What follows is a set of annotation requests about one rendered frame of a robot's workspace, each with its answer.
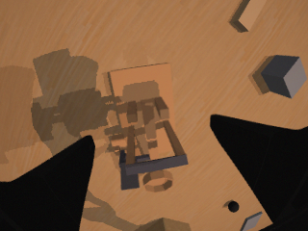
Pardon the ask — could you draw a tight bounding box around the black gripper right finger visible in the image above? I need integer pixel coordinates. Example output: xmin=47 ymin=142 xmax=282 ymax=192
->
xmin=211 ymin=115 xmax=308 ymax=223

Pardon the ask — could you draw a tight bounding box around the dark grey cube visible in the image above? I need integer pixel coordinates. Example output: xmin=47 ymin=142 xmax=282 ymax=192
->
xmin=261 ymin=55 xmax=307 ymax=99

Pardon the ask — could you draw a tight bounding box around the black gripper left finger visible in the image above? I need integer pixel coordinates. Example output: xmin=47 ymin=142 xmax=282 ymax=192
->
xmin=0 ymin=135 xmax=95 ymax=231

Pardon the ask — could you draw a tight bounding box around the grey rectangular block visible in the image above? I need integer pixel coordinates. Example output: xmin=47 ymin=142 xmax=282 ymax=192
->
xmin=240 ymin=212 xmax=262 ymax=231

